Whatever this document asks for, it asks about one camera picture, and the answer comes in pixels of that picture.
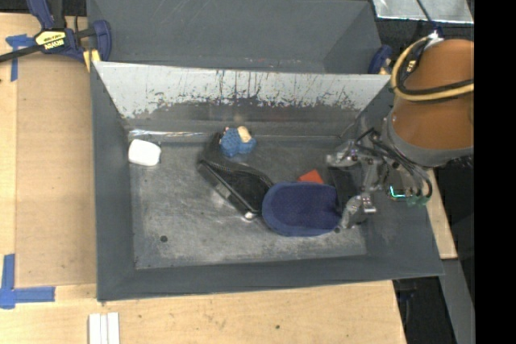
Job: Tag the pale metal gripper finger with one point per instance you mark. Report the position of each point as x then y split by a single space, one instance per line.
356 212
341 160

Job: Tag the orange-red flat piece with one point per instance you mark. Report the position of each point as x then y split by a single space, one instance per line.
311 176

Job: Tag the dark blue oval cloth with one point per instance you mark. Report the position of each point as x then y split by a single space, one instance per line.
300 209

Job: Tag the black mesh pouch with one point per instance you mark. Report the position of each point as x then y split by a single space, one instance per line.
242 184

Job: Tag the blue toy animal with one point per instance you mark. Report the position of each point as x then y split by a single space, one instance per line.
234 144

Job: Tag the grey metal bin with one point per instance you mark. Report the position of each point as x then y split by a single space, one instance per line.
193 237

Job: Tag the white rounded block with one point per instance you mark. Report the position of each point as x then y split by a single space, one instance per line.
144 152

